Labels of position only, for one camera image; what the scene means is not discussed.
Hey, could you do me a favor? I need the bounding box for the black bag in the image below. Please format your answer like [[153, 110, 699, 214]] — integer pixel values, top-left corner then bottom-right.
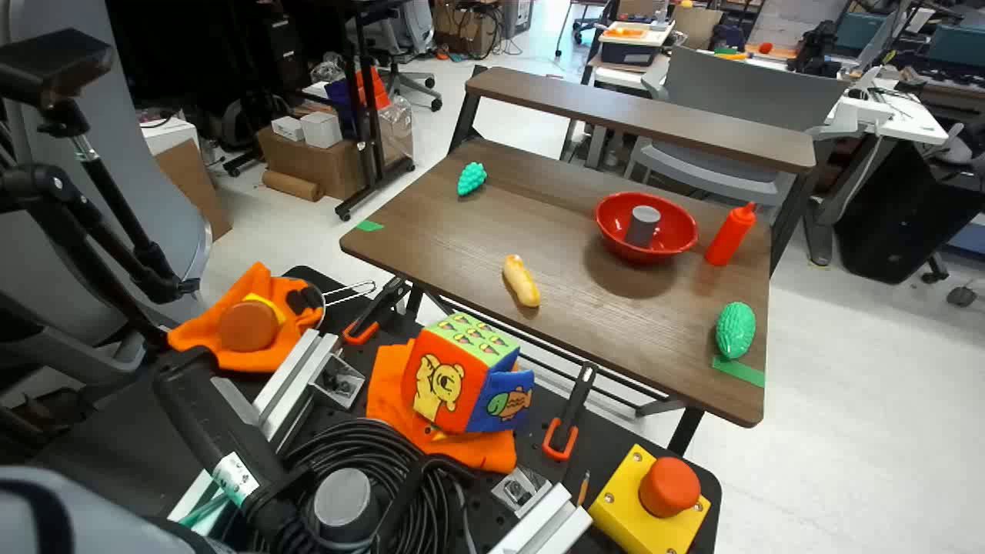
[[831, 139, 985, 286]]

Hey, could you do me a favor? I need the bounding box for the large cardboard box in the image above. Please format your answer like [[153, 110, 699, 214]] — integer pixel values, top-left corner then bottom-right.
[[256, 97, 415, 202]]

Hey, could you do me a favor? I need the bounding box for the red bowl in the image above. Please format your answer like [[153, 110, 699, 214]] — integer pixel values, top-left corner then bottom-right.
[[591, 188, 702, 267]]

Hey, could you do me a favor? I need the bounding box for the black white marker tag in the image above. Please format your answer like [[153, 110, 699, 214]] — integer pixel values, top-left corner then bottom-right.
[[489, 469, 555, 520], [312, 353, 366, 409]]

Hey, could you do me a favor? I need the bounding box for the white box with orange lid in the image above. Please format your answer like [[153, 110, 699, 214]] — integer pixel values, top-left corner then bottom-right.
[[597, 18, 677, 71]]

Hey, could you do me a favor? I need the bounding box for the brown and yellow round toy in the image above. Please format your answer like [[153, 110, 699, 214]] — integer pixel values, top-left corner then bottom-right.
[[214, 293, 287, 353]]

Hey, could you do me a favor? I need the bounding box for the black camera on tripod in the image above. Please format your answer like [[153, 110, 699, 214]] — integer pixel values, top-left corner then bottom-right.
[[0, 27, 117, 110]]

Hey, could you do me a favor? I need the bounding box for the large green tape strip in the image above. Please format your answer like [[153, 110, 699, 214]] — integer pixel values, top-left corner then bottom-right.
[[707, 353, 769, 392]]

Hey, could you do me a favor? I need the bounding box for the white boxes stack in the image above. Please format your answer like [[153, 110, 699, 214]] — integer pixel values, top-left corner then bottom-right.
[[267, 105, 345, 155]]

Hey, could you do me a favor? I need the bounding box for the teal plush toy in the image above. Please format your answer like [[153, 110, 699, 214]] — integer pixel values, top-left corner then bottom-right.
[[452, 156, 491, 199]]

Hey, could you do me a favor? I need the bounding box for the orange cloth under cube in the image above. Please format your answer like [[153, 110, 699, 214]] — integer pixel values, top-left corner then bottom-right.
[[363, 338, 523, 477]]

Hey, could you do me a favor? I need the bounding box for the black coiled cable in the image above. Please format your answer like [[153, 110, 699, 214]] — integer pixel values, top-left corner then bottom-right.
[[240, 412, 480, 554]]

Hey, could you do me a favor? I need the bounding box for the short aluminium extrusion rail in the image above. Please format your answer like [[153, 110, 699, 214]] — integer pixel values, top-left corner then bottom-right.
[[489, 484, 597, 554]]

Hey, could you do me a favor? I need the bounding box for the red squeeze bottle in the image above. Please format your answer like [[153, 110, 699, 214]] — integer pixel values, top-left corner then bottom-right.
[[702, 199, 762, 271]]

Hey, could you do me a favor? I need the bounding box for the yellow plush toy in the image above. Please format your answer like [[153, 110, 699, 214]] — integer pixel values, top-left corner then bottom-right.
[[497, 251, 544, 313]]

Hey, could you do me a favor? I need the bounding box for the gray chair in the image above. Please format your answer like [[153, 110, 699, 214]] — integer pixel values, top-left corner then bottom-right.
[[626, 42, 850, 209]]

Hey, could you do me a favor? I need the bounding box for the gray cup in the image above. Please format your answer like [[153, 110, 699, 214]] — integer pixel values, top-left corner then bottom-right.
[[626, 202, 664, 249]]

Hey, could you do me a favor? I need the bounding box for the orange cloth with black patch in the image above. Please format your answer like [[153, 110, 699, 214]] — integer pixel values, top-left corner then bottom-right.
[[167, 262, 328, 374]]

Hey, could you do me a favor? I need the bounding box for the long aluminium extrusion rail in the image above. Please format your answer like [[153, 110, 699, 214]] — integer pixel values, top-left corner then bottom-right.
[[251, 329, 341, 425]]

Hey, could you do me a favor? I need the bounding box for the colorful soft picture cube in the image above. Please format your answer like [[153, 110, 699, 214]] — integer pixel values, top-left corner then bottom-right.
[[398, 312, 540, 438]]

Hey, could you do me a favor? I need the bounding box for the black metal stand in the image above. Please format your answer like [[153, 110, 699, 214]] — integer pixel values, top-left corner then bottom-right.
[[333, 0, 417, 226]]

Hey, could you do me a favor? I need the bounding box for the yellow emergency stop box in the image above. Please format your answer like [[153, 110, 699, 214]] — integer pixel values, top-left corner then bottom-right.
[[588, 444, 715, 554]]

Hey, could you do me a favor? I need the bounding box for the small cardboard box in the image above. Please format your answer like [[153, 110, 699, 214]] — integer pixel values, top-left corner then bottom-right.
[[151, 135, 234, 242]]

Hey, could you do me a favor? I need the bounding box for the black orange bar clamp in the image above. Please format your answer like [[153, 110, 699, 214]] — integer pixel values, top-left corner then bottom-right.
[[540, 363, 600, 466], [337, 273, 413, 349]]

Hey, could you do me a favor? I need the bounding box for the white desk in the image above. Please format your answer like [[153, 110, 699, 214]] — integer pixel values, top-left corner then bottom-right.
[[804, 71, 950, 267]]

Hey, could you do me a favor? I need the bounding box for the black tripod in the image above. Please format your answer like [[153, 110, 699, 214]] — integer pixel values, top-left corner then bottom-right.
[[0, 97, 209, 349]]

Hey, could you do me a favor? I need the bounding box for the red emergency stop button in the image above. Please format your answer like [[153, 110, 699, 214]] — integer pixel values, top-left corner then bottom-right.
[[636, 456, 704, 520]]

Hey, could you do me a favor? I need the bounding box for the gray round knob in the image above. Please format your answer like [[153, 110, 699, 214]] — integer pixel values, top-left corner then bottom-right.
[[307, 466, 374, 535]]

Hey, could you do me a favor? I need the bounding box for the green plush toy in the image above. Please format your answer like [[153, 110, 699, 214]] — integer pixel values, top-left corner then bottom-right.
[[710, 298, 759, 363]]

